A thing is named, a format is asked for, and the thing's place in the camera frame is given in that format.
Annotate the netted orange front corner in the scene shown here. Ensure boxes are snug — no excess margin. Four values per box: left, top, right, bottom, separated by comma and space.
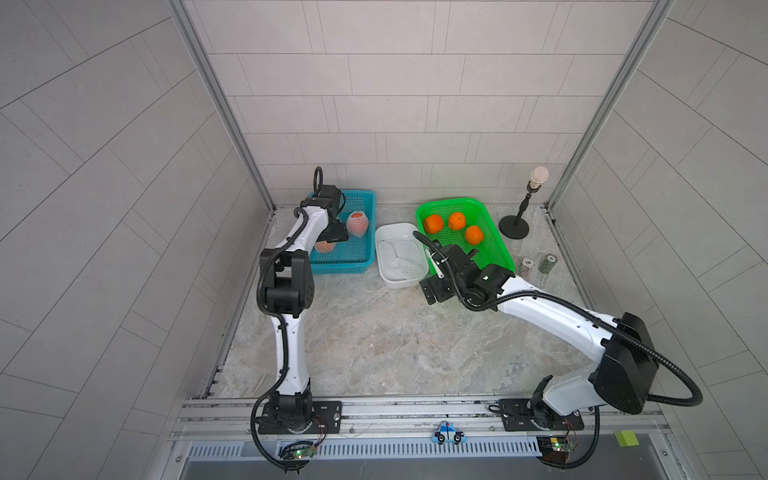
464, 225, 485, 245

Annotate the white foam net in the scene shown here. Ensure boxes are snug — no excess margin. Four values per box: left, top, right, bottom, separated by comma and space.
377, 241, 398, 277
383, 251, 423, 281

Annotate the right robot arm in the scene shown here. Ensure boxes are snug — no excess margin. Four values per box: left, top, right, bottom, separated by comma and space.
413, 232, 703, 429

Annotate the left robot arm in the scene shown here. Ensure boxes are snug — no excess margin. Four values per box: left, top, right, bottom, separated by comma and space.
256, 166, 349, 431

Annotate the teal plastic basket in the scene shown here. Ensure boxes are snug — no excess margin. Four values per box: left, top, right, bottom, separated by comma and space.
310, 189, 376, 275

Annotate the green plastic basket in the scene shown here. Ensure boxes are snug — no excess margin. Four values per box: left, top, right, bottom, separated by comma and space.
416, 198, 515, 271

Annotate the white plastic tub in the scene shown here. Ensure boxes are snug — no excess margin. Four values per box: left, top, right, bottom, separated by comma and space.
375, 223, 430, 289

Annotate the black stand with bulb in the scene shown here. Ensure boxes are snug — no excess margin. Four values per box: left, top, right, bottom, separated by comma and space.
498, 166, 550, 240

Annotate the toy car sticker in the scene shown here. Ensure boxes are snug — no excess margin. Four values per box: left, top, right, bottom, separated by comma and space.
432, 421, 466, 445

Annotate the right circuit board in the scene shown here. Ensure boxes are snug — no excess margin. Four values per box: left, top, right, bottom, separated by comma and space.
536, 436, 578, 465

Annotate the circuit board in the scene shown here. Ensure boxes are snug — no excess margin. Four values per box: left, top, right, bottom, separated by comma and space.
279, 440, 318, 461
536, 436, 578, 465

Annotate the left circuit board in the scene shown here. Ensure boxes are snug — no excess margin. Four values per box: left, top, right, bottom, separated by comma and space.
279, 440, 318, 461

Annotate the green sticky note block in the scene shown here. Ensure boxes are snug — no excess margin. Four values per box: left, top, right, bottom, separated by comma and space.
614, 430, 640, 448

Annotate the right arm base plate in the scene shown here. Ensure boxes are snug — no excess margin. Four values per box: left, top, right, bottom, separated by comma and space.
488, 398, 584, 432

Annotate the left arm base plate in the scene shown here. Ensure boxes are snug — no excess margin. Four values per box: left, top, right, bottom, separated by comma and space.
256, 398, 343, 435

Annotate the aluminium corner post left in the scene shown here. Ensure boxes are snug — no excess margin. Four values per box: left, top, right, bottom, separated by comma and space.
166, 0, 276, 213

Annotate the aluminium corner post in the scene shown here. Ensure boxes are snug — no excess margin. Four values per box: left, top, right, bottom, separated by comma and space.
166, 0, 276, 213
546, 0, 675, 211

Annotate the aluminium front rail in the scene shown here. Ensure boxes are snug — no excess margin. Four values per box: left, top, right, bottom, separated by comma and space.
170, 392, 667, 445

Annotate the aluminium corner post right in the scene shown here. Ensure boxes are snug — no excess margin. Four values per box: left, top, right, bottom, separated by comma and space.
546, 0, 675, 211

